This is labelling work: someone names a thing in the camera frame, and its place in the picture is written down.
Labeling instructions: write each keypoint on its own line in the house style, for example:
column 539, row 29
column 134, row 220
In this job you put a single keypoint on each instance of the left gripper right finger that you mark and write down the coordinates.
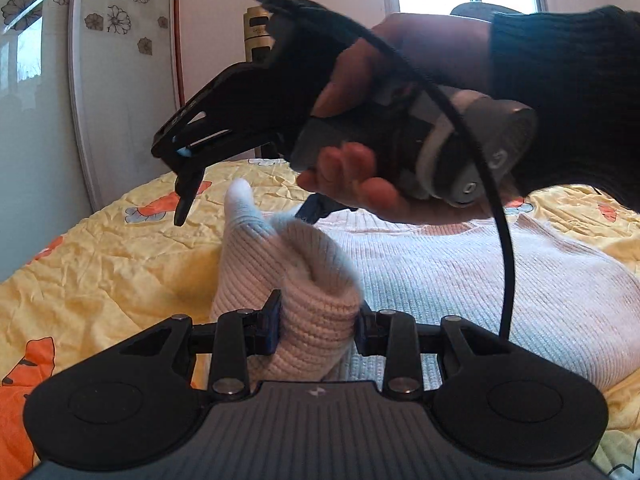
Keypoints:
column 394, row 335

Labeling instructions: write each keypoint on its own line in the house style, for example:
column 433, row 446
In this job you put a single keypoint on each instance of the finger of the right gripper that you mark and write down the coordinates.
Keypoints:
column 189, row 177
column 317, row 207

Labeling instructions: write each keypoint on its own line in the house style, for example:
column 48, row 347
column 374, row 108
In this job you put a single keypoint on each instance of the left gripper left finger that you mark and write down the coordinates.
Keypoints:
column 240, row 334

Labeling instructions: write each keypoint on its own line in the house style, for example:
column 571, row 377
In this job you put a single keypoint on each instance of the pink knitted small garment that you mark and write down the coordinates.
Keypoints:
column 574, row 305

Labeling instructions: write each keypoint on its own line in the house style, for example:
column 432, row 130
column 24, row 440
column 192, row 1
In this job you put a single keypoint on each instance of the black knit sleeve forearm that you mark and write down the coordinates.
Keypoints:
column 580, row 74

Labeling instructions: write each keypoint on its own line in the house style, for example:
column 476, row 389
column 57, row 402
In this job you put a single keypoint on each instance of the yellow floral quilt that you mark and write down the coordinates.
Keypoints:
column 127, row 267

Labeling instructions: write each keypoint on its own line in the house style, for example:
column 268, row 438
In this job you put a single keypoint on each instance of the grey padded headboard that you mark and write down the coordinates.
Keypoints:
column 481, row 10

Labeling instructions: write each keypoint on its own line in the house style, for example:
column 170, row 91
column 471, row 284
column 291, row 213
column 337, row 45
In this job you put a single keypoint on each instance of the gold tower fan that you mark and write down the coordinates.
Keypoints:
column 257, row 42

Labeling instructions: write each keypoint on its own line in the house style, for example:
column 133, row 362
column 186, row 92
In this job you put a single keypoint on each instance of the white floral wardrobe door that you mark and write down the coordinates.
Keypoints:
column 85, row 84

